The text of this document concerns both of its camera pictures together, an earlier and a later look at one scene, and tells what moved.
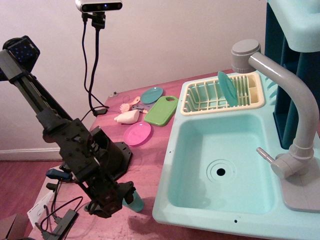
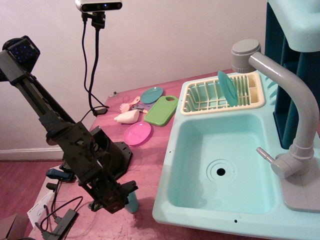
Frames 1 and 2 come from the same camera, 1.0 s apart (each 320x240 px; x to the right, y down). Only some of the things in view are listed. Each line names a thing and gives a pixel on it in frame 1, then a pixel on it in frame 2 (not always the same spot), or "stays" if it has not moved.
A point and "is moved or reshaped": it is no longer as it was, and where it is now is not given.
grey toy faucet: (298, 168) stays
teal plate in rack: (228, 88) stays
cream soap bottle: (131, 117) stays
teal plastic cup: (137, 205) is moved or reshaped
